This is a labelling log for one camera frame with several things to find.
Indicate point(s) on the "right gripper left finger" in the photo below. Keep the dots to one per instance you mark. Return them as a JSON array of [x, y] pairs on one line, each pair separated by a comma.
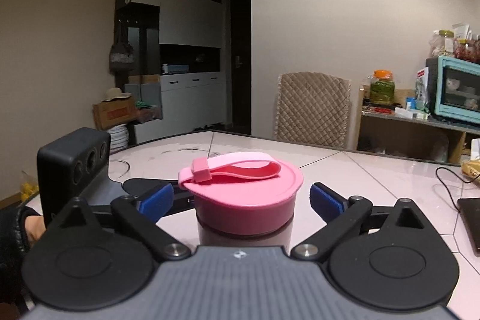
[[137, 217]]

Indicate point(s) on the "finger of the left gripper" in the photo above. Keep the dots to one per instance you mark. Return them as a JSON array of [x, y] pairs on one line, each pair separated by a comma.
[[142, 186], [182, 201]]

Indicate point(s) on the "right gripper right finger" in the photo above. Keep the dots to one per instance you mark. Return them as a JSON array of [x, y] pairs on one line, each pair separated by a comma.
[[343, 218]]

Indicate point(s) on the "pink bottle cap with strap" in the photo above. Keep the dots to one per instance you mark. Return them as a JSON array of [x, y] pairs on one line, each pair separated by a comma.
[[243, 193]]

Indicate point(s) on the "person's left hand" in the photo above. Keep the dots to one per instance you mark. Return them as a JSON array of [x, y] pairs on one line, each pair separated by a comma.
[[35, 228]]

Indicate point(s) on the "brown cardboard box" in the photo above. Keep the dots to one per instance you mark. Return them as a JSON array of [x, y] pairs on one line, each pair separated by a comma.
[[108, 114]]

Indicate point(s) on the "straw hat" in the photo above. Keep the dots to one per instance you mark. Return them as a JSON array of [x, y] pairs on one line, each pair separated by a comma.
[[116, 94]]

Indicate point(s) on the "quilted beige chair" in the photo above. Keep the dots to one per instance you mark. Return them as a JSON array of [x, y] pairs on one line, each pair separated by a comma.
[[313, 108]]

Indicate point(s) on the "wooden side shelf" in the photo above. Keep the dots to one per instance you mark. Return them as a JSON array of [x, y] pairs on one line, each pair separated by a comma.
[[381, 131]]

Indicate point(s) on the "black smartphone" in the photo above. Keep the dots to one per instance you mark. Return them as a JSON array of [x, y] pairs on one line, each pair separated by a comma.
[[470, 213]]

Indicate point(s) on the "hanging grey bag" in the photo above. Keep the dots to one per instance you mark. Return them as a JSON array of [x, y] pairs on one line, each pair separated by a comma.
[[121, 56]]

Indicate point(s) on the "orange lid pickle jar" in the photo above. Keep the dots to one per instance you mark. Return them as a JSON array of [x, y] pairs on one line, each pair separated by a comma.
[[382, 88]]

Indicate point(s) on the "yellow tissue pack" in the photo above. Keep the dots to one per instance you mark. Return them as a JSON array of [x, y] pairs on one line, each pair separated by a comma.
[[471, 168]]

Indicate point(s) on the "green white snack bag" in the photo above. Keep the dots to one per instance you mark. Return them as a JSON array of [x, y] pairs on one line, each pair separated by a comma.
[[421, 90]]

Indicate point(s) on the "white and black cabinet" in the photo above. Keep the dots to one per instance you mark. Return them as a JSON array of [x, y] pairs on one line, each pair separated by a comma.
[[172, 61]]

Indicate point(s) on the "teal toaster oven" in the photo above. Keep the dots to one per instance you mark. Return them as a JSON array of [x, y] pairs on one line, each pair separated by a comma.
[[453, 89]]

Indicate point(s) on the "red chili jar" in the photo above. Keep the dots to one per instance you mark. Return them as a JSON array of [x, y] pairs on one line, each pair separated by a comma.
[[467, 50]]

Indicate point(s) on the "yellow lid glass jar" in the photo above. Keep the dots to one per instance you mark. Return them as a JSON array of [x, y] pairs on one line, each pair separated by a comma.
[[444, 43]]

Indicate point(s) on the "black camera box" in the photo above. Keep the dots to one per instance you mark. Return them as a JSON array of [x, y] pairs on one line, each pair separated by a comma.
[[68, 165]]

